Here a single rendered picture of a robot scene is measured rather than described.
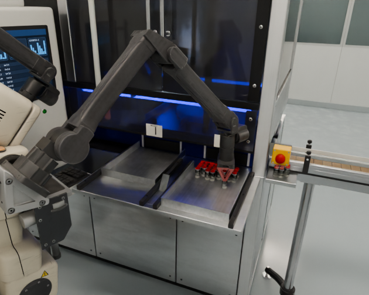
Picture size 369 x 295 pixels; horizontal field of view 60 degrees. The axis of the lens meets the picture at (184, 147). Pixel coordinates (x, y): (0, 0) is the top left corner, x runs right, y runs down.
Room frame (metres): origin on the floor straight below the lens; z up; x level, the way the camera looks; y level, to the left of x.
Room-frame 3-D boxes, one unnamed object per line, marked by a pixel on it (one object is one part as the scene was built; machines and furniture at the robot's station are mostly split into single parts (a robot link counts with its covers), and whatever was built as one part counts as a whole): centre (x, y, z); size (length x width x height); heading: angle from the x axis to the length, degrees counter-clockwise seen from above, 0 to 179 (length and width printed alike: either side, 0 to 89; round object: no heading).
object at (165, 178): (1.07, 0.10, 0.91); 0.14 x 0.03 x 0.06; 158
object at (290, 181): (1.27, -0.44, 0.87); 0.14 x 0.13 x 0.02; 159
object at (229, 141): (1.14, -0.17, 1.10); 0.07 x 0.06 x 0.07; 132
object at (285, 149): (1.23, -0.41, 0.99); 0.08 x 0.07 x 0.07; 159
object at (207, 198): (1.11, -0.10, 0.90); 0.34 x 0.26 x 0.04; 158
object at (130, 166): (1.34, 0.18, 0.90); 0.34 x 0.26 x 0.04; 159
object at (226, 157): (1.13, -0.17, 1.04); 0.10 x 0.07 x 0.07; 173
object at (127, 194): (1.21, 0.04, 0.87); 0.70 x 0.48 x 0.02; 69
